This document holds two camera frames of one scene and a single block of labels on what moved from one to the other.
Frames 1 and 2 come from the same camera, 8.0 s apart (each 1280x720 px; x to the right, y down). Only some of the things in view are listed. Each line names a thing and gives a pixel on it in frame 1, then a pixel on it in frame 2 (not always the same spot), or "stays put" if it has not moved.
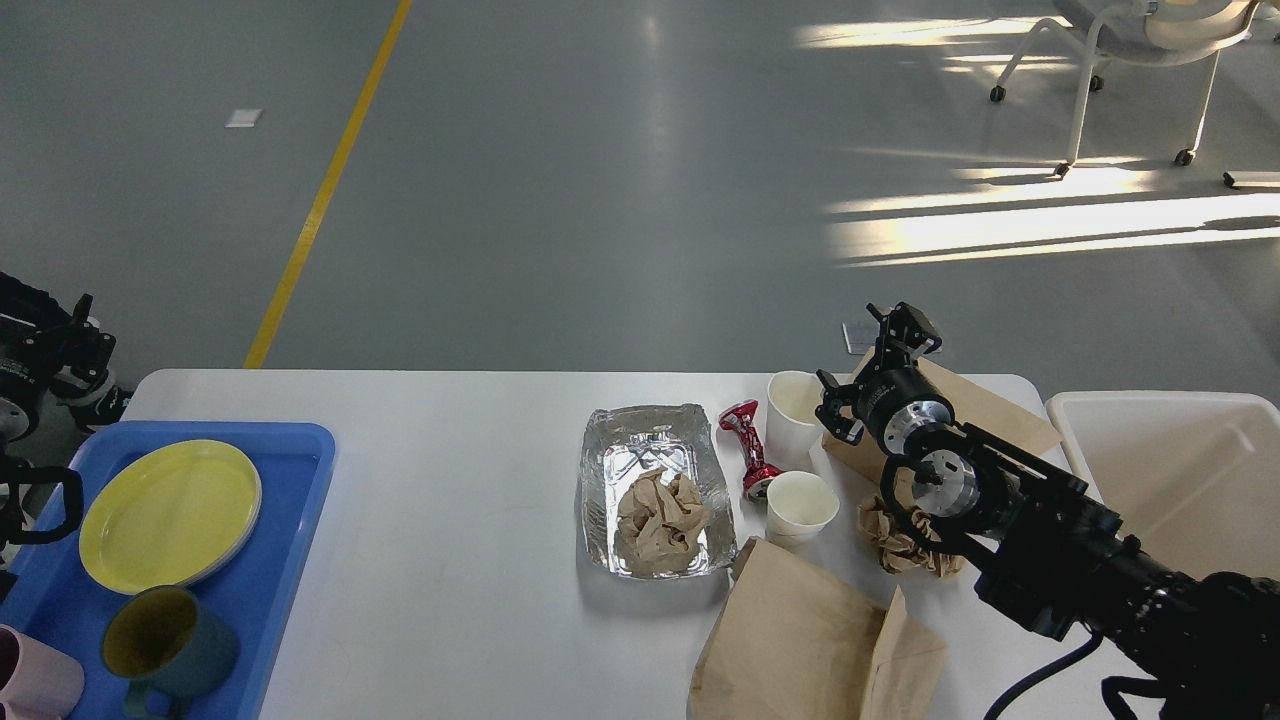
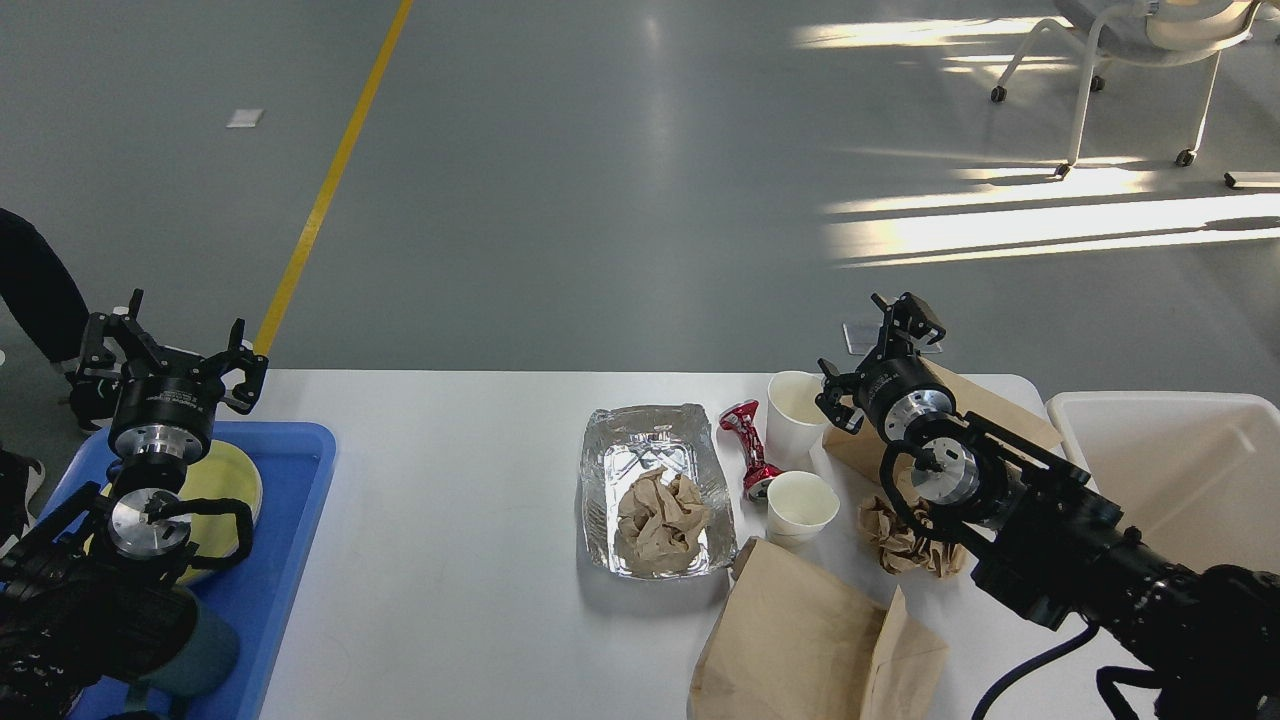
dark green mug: x=163 y=642 stays put
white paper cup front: x=799 y=505 stays put
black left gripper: x=84 y=352 to x=161 y=409
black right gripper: x=906 y=334 stays put
